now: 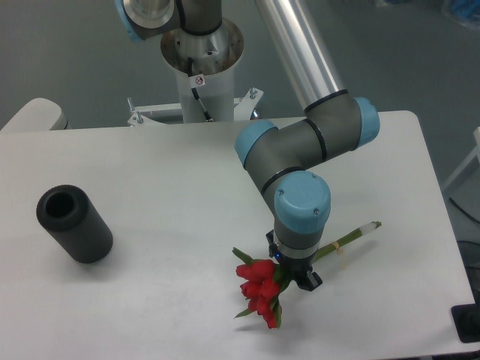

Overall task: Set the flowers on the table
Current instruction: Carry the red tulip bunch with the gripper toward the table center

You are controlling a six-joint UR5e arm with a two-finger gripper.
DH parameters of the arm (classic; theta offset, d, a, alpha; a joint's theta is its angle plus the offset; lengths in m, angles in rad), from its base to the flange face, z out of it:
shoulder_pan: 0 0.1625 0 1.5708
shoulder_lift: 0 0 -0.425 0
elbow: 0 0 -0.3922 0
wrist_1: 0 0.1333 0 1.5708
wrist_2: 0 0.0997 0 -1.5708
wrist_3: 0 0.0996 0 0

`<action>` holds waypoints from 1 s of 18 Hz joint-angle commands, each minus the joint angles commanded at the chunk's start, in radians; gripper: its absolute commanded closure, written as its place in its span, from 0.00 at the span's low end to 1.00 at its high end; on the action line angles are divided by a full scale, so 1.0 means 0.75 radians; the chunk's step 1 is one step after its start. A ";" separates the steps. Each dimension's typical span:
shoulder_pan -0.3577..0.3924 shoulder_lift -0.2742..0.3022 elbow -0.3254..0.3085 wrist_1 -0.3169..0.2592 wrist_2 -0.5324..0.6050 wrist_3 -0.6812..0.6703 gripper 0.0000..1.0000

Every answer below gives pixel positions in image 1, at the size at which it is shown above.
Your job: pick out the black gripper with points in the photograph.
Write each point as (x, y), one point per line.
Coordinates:
(297, 261)

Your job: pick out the red tulip bouquet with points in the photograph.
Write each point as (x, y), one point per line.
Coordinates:
(266, 279)

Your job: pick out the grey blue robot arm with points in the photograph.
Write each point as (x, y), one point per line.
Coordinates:
(279, 160)

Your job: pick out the black device table edge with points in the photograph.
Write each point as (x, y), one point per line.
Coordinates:
(466, 320)

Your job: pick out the black cylindrical vase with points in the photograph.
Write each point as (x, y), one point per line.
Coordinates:
(68, 215)

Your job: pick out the white chair left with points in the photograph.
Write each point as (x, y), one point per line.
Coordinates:
(39, 114)

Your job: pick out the blue items top right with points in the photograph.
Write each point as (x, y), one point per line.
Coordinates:
(466, 12)

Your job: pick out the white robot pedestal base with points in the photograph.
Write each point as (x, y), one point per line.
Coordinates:
(204, 68)

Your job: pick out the white frame right edge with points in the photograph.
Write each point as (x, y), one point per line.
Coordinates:
(464, 170)

